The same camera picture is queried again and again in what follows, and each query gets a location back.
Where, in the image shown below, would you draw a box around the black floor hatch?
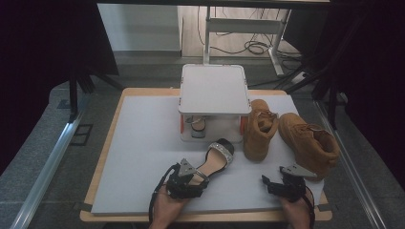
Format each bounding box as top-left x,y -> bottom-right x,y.
69,123 -> 94,147

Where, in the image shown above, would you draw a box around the black tripod stand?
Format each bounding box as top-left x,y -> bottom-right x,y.
286,47 -> 352,130
68,63 -> 125,123

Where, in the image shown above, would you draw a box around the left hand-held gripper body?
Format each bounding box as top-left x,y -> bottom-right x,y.
165,157 -> 199,200

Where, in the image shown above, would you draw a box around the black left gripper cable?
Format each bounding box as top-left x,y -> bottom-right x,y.
148,162 -> 181,225

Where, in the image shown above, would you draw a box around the white power strip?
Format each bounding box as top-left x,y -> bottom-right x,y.
290,71 -> 309,85

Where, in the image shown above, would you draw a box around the white table mat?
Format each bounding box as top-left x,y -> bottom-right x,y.
90,94 -> 326,218

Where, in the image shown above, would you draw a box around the person's right hand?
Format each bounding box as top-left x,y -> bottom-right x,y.
281,190 -> 314,220

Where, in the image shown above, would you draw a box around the aluminium rail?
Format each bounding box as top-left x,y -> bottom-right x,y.
9,94 -> 85,229
313,94 -> 388,229

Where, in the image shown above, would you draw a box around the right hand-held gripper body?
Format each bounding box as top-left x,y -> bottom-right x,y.
276,163 -> 318,202

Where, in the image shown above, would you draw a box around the tan suede boot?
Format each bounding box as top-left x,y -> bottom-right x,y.
243,98 -> 280,163
278,112 -> 341,182

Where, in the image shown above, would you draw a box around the black silver strap sandal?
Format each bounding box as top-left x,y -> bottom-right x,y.
184,115 -> 208,139
190,137 -> 236,187

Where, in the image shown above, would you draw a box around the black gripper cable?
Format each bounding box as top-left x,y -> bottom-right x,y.
302,186 -> 317,229
148,162 -> 181,225

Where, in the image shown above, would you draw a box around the white shoe rack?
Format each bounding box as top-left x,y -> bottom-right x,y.
178,63 -> 252,144

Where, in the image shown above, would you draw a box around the white desk frame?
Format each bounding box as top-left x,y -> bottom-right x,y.
202,6 -> 294,76

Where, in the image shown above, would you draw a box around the black curtain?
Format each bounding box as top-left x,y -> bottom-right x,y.
0,0 -> 120,176
283,0 -> 405,192

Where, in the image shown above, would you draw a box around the black floor cables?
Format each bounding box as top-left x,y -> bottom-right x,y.
197,6 -> 304,65

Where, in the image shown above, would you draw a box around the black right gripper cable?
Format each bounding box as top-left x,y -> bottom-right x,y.
302,186 -> 317,229

